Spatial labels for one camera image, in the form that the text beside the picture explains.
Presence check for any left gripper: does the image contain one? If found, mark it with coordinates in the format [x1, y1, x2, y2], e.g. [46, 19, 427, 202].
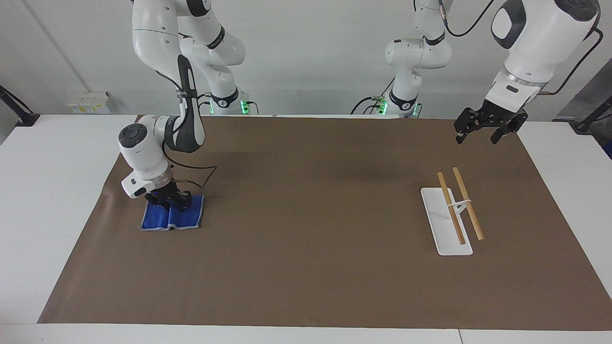
[454, 99, 529, 145]

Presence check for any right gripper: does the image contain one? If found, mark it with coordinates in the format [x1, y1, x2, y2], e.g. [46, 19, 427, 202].
[146, 183, 194, 213]

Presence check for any blue towel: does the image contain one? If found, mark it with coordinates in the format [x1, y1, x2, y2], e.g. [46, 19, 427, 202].
[140, 193, 207, 232]

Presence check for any white rack with wooden rods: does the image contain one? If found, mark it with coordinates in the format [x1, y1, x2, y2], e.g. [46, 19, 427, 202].
[420, 167, 485, 257]

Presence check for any black stand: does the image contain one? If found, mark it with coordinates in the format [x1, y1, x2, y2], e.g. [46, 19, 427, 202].
[0, 85, 41, 128]
[568, 95, 612, 135]

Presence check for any black cable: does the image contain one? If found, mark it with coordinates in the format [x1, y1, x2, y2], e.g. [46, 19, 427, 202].
[438, 0, 496, 38]
[350, 96, 384, 116]
[162, 136, 218, 190]
[540, 27, 604, 96]

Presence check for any white wall socket box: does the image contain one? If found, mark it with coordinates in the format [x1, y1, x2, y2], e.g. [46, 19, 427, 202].
[66, 90, 118, 115]

